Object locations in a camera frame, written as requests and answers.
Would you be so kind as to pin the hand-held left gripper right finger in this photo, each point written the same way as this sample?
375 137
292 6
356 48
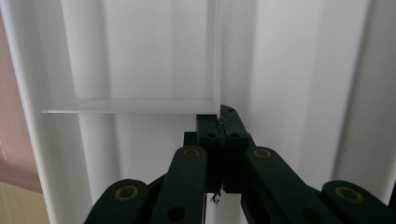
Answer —
267 186

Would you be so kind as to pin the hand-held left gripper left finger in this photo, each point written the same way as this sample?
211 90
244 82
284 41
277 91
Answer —
186 174

